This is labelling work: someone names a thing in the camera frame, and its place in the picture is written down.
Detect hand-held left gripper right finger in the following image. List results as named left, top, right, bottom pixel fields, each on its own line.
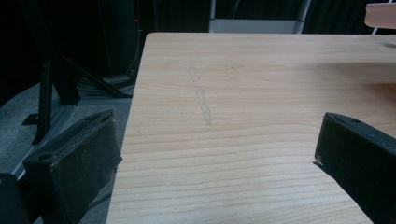
left=313, top=111, right=396, bottom=224

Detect bundle of dark cables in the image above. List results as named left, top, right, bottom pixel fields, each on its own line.
left=76, top=73, right=136, bottom=94

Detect pale pink blurred object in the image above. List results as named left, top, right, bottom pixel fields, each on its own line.
left=364, top=2, right=396, bottom=30

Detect dark curtain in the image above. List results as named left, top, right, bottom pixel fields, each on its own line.
left=303, top=0, right=396, bottom=35

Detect white metal frame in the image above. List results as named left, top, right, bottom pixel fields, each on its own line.
left=208, top=0, right=312, bottom=35

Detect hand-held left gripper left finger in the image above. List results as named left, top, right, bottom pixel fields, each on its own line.
left=22, top=109, right=123, bottom=224

